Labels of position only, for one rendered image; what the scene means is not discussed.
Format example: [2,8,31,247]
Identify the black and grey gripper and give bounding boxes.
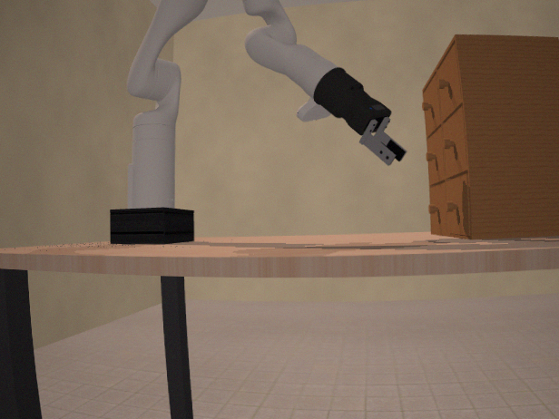
[297,56,407,166]

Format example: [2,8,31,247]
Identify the brown wooden chest of drawers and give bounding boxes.
[422,34,559,239]

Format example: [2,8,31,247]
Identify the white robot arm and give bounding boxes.
[127,0,320,209]

